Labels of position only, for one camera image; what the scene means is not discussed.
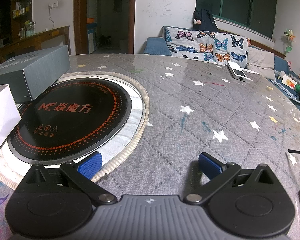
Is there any wooden cabinet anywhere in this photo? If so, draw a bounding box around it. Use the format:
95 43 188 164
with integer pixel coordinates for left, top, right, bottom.
0 0 37 65

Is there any wooden side table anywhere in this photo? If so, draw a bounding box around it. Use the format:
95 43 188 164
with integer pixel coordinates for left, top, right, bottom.
0 25 72 63

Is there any butterfly print pillow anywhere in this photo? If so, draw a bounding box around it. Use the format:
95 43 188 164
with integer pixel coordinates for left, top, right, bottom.
164 27 250 64

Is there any grey cardboard box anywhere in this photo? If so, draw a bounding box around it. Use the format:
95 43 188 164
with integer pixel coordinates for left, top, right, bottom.
0 45 71 103

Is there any black round induction cooktop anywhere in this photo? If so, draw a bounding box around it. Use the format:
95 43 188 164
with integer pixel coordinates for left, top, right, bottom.
0 72 144 167

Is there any white handheld device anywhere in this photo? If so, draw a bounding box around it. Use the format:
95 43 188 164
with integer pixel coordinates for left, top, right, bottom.
227 61 248 82

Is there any colourful pinwheel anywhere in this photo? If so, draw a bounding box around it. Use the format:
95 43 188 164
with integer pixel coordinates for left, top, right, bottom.
284 29 296 58

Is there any white cardboard box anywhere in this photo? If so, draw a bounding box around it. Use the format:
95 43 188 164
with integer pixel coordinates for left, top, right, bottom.
0 84 22 162

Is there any picture book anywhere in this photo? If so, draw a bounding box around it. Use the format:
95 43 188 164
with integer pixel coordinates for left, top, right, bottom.
281 74 299 89

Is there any beige pillow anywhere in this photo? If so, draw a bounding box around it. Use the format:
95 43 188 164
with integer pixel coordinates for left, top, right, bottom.
246 46 276 81

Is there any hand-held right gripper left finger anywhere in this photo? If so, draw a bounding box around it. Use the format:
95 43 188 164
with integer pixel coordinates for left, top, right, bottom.
22 151 117 204

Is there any brown door frame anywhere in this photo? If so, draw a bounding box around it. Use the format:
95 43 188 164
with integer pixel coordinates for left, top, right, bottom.
73 0 137 55

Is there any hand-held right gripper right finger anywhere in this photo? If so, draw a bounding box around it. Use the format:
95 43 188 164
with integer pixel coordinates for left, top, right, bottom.
185 152 282 204

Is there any green framed window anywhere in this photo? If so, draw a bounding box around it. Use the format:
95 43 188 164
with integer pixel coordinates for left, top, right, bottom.
196 0 280 40

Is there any white charger cable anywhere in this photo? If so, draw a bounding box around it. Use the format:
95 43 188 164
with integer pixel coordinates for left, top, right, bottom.
49 7 56 30

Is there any blue sofa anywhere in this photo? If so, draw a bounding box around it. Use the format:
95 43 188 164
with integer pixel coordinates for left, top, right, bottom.
143 26 300 110

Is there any grey star-patterned quilted desktop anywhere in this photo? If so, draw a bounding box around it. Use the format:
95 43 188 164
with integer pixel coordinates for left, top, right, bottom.
0 53 300 240

